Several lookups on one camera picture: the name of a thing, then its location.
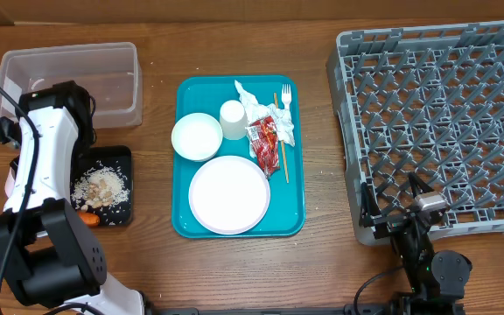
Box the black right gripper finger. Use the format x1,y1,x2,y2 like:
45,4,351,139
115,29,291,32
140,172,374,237
408,172,434,197
360,183,382,219

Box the white bowl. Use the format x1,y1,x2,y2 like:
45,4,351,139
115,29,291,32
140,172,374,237
171,113,223,162

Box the rice and peanut leftovers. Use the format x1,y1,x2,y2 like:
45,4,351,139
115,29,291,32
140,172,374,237
71,166,130,211

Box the pink bowl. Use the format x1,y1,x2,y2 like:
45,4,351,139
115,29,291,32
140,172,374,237
4,168,16,198

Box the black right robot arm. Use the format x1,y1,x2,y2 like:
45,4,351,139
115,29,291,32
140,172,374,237
353,172,473,314

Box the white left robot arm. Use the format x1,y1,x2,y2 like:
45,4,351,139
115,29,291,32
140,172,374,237
0,80,154,314

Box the grey dishwasher rack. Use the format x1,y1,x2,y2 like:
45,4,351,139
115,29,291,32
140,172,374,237
326,21,504,245

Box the black food waste tray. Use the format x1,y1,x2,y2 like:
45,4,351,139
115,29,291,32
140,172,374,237
27,145,133,227

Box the teal plastic tray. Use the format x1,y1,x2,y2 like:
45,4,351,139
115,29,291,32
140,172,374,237
171,74,305,239

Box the wooden chopstick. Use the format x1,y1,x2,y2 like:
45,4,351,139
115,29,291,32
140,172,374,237
274,92,289,184

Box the red snack wrapper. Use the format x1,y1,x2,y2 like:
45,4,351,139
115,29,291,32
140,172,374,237
246,116,280,179

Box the pink plate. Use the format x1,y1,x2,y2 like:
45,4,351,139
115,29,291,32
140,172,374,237
188,156,271,235

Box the white plastic fork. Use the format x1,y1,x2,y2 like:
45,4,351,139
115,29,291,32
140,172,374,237
281,84,292,111

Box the crumpled white napkin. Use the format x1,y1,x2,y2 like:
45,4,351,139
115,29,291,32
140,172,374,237
234,80,295,153

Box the white upturned cup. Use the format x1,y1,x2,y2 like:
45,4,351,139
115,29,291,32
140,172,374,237
220,100,248,140

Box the orange carrot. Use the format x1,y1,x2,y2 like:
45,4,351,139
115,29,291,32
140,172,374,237
78,212,100,227

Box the clear plastic bin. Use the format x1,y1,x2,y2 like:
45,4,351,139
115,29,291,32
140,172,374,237
0,42,144,129

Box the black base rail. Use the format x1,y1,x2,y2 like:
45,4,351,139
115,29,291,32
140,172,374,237
142,304,467,315

